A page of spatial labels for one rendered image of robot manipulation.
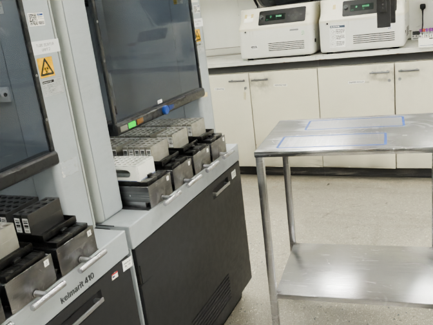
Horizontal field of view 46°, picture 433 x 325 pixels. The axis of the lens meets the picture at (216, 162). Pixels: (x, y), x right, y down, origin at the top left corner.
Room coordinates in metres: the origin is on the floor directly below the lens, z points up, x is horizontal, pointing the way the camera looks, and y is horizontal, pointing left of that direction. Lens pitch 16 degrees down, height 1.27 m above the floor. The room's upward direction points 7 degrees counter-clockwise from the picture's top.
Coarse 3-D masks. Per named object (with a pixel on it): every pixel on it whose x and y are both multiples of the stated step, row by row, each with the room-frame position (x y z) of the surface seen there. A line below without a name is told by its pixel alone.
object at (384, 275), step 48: (288, 144) 1.62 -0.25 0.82; (336, 144) 1.55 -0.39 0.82; (384, 144) 1.48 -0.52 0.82; (432, 144) 1.42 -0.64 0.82; (288, 192) 1.98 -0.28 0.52; (432, 192) 1.79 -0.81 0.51; (432, 240) 1.79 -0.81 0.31; (288, 288) 1.63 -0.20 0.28; (336, 288) 1.58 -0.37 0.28; (384, 288) 1.55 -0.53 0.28; (432, 288) 1.51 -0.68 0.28
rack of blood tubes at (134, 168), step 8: (120, 160) 1.53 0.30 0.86; (128, 160) 1.52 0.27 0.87; (136, 160) 1.50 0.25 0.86; (144, 160) 1.49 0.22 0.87; (152, 160) 1.51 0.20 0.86; (120, 168) 1.46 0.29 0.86; (128, 168) 1.45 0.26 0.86; (136, 168) 1.44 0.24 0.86; (144, 168) 1.47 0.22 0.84; (152, 168) 1.51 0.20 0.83; (120, 176) 1.54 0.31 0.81; (128, 176) 1.53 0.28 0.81; (136, 176) 1.44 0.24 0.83; (144, 176) 1.46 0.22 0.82
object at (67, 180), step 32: (32, 0) 1.25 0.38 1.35; (32, 32) 1.23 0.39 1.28; (64, 96) 1.29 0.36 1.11; (64, 128) 1.27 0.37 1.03; (64, 160) 1.25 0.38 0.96; (0, 192) 1.30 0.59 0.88; (32, 192) 1.25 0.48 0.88; (64, 192) 1.23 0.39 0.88; (64, 288) 1.04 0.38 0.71; (96, 288) 1.13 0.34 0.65; (128, 288) 1.25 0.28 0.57; (32, 320) 0.94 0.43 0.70; (64, 320) 1.03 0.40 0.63; (96, 320) 1.11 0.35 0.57; (128, 320) 1.22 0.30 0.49
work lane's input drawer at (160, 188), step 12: (144, 180) 1.44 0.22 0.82; (156, 180) 1.46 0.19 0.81; (168, 180) 1.51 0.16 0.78; (120, 192) 1.45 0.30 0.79; (132, 192) 1.43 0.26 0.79; (144, 192) 1.41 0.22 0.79; (156, 192) 1.44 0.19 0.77; (168, 192) 1.50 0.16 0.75; (180, 192) 1.48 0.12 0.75; (156, 204) 1.43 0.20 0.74
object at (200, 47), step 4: (192, 0) 2.02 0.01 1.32; (196, 0) 2.05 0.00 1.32; (196, 8) 2.04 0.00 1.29; (196, 12) 2.04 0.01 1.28; (196, 32) 2.02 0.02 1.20; (196, 36) 2.02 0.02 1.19; (200, 40) 2.05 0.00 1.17; (200, 44) 2.04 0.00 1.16; (200, 48) 2.04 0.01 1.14; (200, 52) 2.04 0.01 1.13; (204, 96) 2.02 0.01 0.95
